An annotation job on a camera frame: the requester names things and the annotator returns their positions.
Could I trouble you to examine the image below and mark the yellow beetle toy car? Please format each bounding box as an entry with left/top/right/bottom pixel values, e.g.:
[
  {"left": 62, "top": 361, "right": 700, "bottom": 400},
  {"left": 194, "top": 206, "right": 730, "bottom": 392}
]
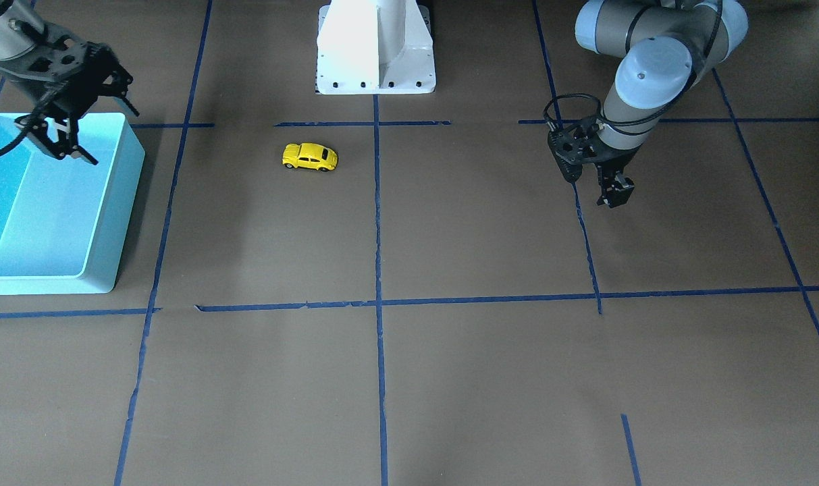
[{"left": 282, "top": 142, "right": 338, "bottom": 172}]

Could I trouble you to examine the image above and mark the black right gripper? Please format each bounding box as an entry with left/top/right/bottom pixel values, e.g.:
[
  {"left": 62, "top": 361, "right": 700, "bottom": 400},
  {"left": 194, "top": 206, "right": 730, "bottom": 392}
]
[{"left": 0, "top": 24, "right": 136, "bottom": 165}]

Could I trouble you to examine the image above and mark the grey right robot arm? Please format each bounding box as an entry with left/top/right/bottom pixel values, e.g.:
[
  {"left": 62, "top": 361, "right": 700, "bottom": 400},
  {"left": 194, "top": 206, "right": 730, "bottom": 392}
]
[{"left": 0, "top": 1, "right": 138, "bottom": 165}]

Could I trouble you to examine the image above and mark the light blue plastic bin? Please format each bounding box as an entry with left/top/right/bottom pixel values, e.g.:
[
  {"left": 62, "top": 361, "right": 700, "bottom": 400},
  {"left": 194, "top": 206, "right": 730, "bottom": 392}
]
[{"left": 0, "top": 113, "right": 146, "bottom": 296}]

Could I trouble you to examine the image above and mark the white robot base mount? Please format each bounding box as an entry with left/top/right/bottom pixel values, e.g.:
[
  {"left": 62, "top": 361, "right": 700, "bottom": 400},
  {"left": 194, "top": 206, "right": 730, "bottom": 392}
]
[{"left": 315, "top": 1, "right": 437, "bottom": 95}]

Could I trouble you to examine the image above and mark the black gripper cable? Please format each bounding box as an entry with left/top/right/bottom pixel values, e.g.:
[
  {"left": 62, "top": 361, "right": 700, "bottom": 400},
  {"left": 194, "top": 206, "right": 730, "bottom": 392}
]
[{"left": 543, "top": 92, "right": 606, "bottom": 132}]

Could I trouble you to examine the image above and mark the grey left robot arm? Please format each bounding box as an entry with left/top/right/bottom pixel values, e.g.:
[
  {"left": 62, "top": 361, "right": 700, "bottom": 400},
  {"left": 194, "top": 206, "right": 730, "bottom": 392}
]
[{"left": 543, "top": 1, "right": 749, "bottom": 207}]

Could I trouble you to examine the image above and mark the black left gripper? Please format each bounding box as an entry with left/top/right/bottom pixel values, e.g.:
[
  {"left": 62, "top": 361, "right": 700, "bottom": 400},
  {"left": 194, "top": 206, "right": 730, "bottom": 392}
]
[{"left": 548, "top": 117, "right": 637, "bottom": 207}]

